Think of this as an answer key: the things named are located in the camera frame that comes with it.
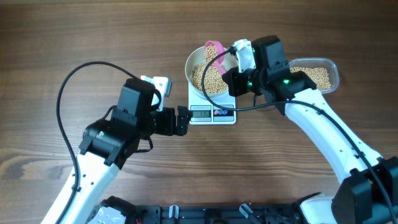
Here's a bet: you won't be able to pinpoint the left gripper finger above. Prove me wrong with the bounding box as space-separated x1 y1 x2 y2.
176 119 189 136
177 105 193 122

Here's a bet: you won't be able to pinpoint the right black cable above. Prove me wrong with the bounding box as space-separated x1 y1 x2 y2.
201 46 397 224

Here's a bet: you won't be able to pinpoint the soybeans in bowl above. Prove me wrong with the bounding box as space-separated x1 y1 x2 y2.
191 63 228 94

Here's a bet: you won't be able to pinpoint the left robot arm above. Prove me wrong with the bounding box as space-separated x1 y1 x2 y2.
43 76 192 223

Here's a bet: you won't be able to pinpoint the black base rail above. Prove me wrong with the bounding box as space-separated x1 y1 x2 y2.
93 203 302 224

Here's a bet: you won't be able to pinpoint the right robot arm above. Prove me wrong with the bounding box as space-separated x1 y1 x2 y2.
223 35 397 223

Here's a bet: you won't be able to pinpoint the white digital kitchen scale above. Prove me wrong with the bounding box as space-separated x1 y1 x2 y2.
188 84 236 125

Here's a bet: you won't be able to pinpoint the soybeans in container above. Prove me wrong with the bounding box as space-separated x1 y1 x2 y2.
290 67 331 90

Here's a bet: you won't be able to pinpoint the white bowl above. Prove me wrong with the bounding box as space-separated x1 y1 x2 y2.
185 46 228 98

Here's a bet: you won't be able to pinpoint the pink plastic measuring scoop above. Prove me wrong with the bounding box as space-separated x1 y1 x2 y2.
204 40 226 75

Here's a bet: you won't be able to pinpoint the clear plastic container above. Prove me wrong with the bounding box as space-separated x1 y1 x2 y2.
289 58 340 94

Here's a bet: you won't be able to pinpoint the black cable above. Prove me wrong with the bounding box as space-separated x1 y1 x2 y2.
201 46 397 224
55 61 162 224

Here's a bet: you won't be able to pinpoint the soybeans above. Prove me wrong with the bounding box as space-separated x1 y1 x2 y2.
204 43 218 63
290 67 331 90
191 63 228 94

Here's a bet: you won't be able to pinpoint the left black cable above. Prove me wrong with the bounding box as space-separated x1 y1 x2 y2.
55 61 162 224

